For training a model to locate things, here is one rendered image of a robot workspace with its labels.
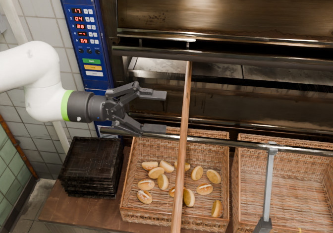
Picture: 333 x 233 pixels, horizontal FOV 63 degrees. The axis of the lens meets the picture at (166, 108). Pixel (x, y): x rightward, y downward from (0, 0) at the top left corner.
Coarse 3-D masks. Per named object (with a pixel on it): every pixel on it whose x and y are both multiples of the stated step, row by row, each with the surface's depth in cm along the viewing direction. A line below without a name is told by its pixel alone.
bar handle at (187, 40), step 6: (120, 36) 114; (126, 36) 113; (132, 36) 113; (138, 36) 113; (144, 36) 112; (150, 36) 112; (156, 36) 112; (162, 36) 112; (186, 42) 112; (186, 48) 112
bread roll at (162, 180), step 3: (162, 174) 160; (159, 177) 159; (162, 177) 157; (165, 177) 157; (159, 180) 158; (162, 180) 156; (165, 180) 156; (159, 183) 158; (162, 183) 156; (165, 183) 155; (159, 186) 157; (162, 186) 155; (165, 186) 155; (162, 189) 156
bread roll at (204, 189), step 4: (200, 184) 157; (204, 184) 155; (208, 184) 155; (200, 188) 154; (204, 188) 153; (208, 188) 154; (212, 188) 155; (200, 192) 154; (204, 192) 153; (208, 192) 154
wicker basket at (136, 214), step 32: (192, 128) 158; (160, 160) 172; (192, 160) 168; (224, 160) 157; (128, 192) 152; (160, 192) 157; (224, 192) 148; (160, 224) 143; (192, 224) 141; (224, 224) 135
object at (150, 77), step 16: (128, 80) 142; (144, 80) 141; (160, 80) 139; (176, 80) 138; (192, 80) 138; (208, 80) 138; (224, 80) 138; (240, 80) 138; (256, 80) 138; (304, 96) 134; (320, 96) 133
